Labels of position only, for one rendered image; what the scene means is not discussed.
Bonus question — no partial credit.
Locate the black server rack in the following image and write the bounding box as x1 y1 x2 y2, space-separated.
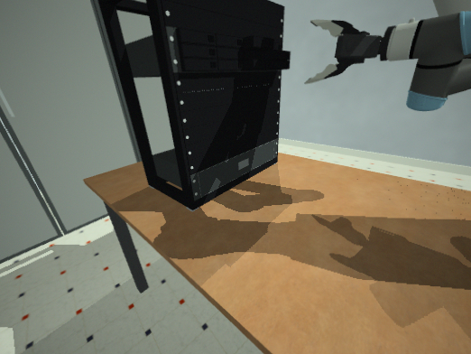
98 0 291 211

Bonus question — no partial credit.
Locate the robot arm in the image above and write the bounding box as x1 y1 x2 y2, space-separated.
335 0 471 111

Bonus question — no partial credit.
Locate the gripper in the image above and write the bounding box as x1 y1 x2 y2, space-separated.
305 20 396 84

